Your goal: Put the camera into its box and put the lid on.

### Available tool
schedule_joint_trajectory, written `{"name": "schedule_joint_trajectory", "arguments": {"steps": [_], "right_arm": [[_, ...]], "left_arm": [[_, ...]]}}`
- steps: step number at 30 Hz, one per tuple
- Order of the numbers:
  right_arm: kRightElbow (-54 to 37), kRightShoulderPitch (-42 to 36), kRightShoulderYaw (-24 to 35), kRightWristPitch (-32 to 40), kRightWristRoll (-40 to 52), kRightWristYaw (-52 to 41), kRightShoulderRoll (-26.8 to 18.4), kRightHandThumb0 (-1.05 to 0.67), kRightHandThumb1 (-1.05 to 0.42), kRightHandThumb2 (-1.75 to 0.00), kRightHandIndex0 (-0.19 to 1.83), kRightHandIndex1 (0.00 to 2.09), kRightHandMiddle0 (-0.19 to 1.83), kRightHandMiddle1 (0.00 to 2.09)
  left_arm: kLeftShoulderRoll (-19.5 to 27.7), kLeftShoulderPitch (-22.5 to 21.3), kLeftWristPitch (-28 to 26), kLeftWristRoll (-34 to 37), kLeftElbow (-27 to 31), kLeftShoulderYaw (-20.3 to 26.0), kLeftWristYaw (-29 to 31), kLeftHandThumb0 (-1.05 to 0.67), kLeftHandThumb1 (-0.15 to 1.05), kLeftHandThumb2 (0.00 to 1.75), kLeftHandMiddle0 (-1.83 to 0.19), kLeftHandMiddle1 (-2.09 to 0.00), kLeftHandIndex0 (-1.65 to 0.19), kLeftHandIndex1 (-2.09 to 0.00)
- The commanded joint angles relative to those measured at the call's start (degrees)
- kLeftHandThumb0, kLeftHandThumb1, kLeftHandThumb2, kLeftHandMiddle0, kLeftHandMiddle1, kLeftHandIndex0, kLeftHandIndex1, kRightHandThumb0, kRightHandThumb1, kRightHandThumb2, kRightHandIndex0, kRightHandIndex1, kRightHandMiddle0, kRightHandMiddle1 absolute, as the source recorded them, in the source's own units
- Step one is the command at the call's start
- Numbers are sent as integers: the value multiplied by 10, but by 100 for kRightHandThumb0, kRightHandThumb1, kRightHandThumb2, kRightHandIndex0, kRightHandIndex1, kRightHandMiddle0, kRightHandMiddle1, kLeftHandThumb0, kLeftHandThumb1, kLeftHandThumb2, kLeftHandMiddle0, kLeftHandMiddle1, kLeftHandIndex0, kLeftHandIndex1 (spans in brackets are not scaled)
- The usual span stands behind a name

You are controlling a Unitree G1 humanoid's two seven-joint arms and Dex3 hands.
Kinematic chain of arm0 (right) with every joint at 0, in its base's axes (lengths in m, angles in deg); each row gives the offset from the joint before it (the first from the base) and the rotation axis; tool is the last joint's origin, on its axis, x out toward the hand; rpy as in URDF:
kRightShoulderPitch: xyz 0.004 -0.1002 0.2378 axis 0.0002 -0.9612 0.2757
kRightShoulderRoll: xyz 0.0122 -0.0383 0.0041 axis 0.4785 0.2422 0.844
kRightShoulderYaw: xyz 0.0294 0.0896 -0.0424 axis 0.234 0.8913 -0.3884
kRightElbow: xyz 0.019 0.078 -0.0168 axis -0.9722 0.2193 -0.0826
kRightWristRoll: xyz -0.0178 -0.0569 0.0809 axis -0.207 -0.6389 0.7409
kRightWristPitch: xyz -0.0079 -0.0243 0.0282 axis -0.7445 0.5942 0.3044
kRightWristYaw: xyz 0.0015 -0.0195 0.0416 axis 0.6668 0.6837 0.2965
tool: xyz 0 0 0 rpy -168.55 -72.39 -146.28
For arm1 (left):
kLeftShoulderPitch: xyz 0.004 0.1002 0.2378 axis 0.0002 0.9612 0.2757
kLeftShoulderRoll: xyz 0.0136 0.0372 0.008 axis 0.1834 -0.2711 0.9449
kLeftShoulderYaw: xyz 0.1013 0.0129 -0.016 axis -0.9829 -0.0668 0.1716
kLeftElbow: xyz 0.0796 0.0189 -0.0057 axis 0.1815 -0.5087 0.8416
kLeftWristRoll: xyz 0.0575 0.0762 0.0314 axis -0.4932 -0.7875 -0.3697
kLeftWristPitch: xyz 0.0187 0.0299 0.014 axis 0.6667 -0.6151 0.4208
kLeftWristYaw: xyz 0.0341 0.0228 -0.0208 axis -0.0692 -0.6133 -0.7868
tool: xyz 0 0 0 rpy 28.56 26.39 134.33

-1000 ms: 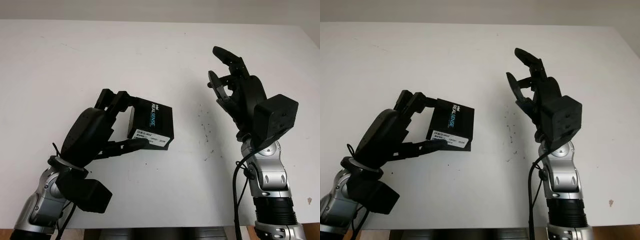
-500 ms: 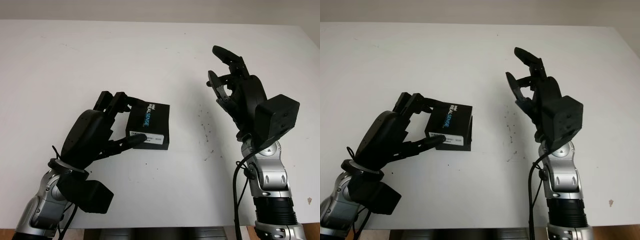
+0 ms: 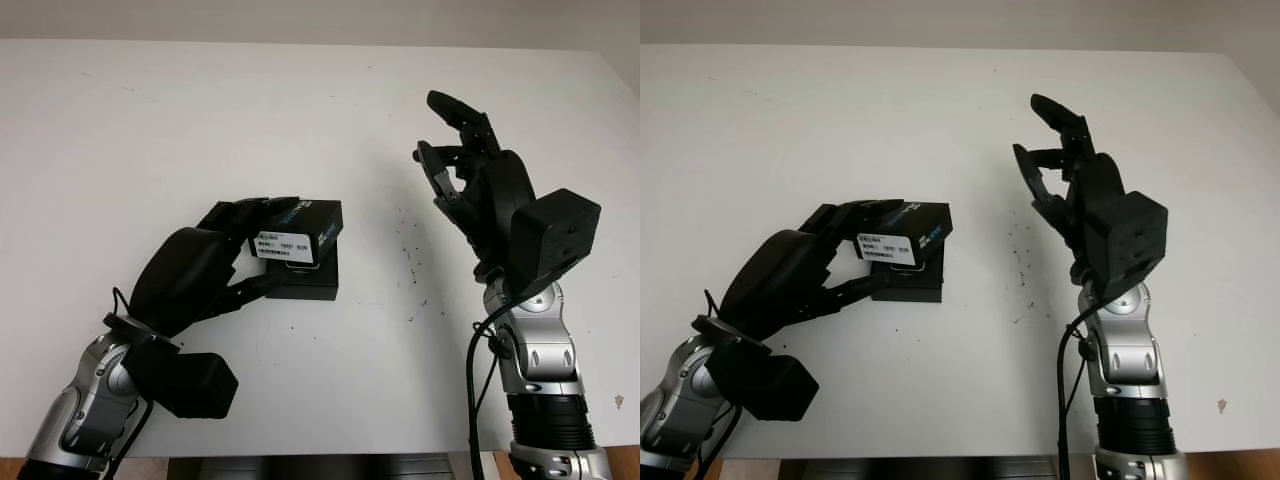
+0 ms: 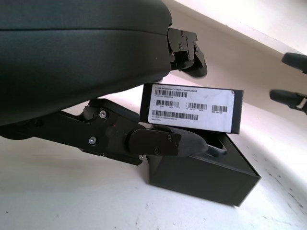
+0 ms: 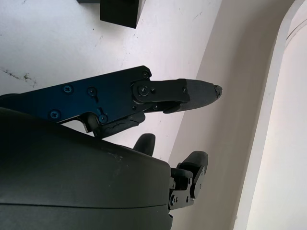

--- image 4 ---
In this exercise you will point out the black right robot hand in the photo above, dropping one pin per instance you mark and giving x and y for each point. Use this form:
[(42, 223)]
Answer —
[(291, 100)]

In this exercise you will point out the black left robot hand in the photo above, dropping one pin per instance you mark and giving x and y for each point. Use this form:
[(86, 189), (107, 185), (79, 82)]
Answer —
[(72, 60)]

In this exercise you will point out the black RealSense box lid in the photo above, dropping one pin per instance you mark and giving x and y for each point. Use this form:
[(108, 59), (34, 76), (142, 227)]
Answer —
[(192, 107)]

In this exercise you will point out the black box base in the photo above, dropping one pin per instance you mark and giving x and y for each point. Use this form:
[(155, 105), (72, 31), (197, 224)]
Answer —
[(204, 177)]

